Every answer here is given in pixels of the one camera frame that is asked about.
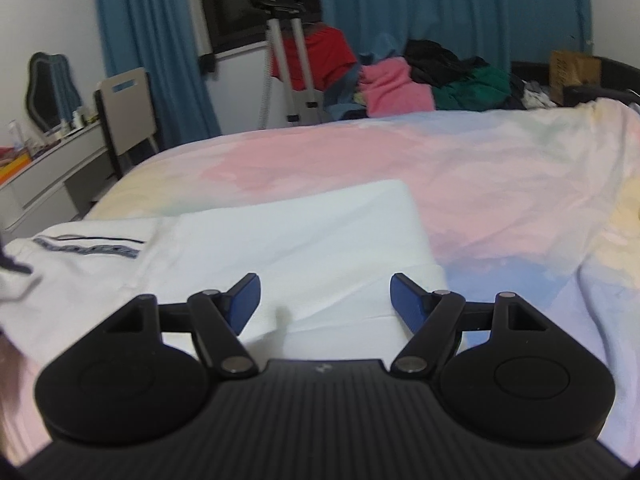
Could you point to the silver tripod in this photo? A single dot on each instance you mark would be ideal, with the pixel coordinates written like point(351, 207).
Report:
point(306, 60)

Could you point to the white garment with printed band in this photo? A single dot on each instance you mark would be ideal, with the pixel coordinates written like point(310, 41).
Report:
point(300, 240)

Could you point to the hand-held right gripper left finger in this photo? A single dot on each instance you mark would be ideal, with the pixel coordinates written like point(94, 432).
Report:
point(246, 300)

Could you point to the green garment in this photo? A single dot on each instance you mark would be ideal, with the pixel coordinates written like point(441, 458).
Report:
point(480, 87)

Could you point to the pink garment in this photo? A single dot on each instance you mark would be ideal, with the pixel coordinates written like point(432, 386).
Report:
point(395, 90)

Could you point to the clear bottle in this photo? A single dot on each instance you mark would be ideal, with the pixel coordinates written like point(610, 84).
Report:
point(15, 135)

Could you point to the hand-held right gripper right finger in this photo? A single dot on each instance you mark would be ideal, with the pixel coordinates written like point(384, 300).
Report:
point(404, 300)

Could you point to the white desk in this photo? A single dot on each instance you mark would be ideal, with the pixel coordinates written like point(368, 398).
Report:
point(50, 160)

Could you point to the black framed mirror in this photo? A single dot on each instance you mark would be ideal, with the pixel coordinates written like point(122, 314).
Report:
point(50, 90)

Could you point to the black garment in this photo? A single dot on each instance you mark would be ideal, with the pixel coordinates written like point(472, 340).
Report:
point(435, 62)

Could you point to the white patterned cloth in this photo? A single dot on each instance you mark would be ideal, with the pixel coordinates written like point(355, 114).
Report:
point(539, 96)

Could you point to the dark window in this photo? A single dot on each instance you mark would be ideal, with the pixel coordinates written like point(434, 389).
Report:
point(235, 5)

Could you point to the red garment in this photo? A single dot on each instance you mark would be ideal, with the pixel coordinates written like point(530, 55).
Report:
point(331, 55)

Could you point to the blue garment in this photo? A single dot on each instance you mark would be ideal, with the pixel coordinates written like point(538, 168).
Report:
point(345, 97)

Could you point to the cardboard box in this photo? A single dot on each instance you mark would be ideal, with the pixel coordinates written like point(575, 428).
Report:
point(575, 75)

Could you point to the black bed frame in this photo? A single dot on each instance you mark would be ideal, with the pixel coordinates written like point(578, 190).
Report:
point(620, 76)

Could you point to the blue curtain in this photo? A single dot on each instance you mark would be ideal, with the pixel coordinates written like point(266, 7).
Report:
point(150, 35)
point(450, 0)

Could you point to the grey chair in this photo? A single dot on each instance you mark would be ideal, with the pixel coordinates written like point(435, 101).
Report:
point(130, 110)

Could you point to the pastel bed sheet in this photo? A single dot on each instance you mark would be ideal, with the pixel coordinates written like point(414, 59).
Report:
point(450, 170)

